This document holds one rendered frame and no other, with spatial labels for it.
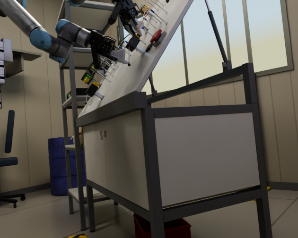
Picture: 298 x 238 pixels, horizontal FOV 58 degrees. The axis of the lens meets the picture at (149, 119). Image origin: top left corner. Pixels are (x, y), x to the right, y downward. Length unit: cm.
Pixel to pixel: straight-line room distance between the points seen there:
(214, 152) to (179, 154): 17
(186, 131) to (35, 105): 356
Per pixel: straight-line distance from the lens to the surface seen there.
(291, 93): 311
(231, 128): 126
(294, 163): 313
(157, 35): 117
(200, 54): 354
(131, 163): 120
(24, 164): 434
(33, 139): 440
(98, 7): 251
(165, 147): 106
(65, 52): 132
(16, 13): 133
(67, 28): 133
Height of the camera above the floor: 70
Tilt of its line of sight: 3 degrees up
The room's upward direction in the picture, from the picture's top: 5 degrees counter-clockwise
